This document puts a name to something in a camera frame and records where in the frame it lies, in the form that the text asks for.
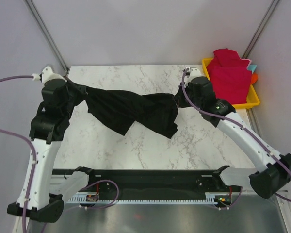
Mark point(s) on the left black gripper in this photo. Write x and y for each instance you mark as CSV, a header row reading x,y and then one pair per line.
x,y
67,85

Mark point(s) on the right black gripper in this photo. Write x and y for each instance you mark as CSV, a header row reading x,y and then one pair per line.
x,y
189,86

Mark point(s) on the black t-shirt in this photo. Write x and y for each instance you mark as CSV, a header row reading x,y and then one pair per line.
x,y
119,109

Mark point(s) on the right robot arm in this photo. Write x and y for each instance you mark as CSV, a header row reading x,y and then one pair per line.
x,y
272,169

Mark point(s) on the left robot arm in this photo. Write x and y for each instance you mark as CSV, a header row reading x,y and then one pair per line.
x,y
38,201

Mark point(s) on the red t-shirt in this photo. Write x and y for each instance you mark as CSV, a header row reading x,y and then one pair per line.
x,y
229,76

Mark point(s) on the yellow plastic bin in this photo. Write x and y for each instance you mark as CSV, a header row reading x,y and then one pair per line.
x,y
252,99

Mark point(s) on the orange cloth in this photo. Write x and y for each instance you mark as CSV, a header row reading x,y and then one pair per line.
x,y
254,78

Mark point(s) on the cyan cloth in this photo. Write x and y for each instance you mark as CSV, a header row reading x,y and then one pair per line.
x,y
252,68

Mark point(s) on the pink cloth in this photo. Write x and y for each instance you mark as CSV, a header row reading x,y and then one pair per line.
x,y
248,61

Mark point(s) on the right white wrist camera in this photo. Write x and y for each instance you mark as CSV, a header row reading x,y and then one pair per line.
x,y
192,72

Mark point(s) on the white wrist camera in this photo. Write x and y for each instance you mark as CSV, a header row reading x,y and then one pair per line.
x,y
192,72
46,75

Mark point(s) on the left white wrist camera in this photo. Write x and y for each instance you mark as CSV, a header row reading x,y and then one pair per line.
x,y
46,75

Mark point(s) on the left aluminium frame post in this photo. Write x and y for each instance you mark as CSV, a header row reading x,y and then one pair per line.
x,y
47,35

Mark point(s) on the aluminium frame post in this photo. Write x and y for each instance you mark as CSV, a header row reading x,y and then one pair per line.
x,y
47,35
261,27

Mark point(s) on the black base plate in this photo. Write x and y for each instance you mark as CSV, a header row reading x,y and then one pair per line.
x,y
156,184

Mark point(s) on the white slotted cable duct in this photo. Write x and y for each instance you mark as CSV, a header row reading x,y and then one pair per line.
x,y
91,198

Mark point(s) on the right aluminium frame post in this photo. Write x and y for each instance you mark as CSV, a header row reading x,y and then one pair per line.
x,y
261,27

